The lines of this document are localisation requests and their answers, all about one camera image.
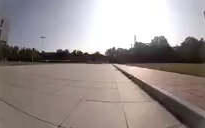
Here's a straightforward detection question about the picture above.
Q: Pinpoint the red brick path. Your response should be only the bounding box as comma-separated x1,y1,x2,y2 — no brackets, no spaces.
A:
114,63,205,116

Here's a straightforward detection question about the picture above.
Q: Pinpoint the row of trees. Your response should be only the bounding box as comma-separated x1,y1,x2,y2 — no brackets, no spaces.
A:
0,35,205,65

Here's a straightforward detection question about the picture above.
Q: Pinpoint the grass lawn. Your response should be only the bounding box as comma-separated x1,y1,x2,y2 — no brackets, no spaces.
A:
129,62,205,80

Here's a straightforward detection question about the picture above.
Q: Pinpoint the grey stone kerb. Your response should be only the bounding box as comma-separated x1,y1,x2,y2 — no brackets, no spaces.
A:
111,63,205,128

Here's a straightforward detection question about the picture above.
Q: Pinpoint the tall floodlight pole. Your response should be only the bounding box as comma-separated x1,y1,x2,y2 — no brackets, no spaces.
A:
39,35,47,52

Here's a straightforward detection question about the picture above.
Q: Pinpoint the grey concrete slab pavement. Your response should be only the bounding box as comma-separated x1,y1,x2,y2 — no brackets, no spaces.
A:
0,63,188,128

